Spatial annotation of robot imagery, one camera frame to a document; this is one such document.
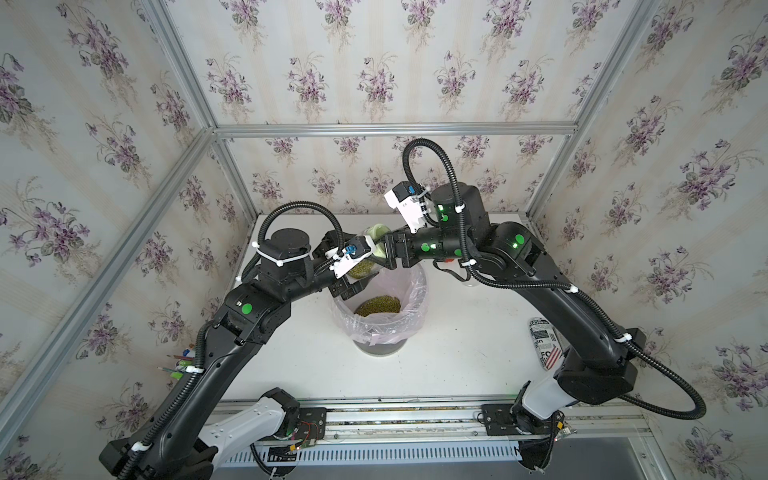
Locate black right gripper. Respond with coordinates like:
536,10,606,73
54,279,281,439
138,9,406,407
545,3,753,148
364,218,479,272

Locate light green jar lid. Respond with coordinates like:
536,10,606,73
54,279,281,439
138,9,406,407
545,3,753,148
365,223,391,243

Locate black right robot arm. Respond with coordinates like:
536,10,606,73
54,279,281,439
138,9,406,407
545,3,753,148
376,138,707,472

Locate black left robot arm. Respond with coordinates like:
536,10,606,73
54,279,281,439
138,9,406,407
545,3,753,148
99,201,375,479

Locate mesh bin with pink bag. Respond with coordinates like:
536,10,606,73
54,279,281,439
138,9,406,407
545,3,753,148
331,265,429,357

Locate coloured pens in cup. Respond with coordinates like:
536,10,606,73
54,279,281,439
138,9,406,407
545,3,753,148
157,344,195,380

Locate printed can with flag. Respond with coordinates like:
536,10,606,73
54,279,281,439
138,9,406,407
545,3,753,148
528,317,563,371

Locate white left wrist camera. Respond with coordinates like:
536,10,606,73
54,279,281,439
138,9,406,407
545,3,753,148
326,234,374,279

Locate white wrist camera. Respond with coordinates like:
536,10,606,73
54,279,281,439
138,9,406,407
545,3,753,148
326,234,374,279
384,180,430,234

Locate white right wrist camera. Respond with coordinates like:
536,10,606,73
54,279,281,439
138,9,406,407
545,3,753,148
384,180,430,234

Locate aluminium mounting rail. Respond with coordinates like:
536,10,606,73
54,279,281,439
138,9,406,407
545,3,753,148
299,395,652,443

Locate white vented cable duct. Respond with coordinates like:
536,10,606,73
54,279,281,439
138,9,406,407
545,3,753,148
258,440,522,467

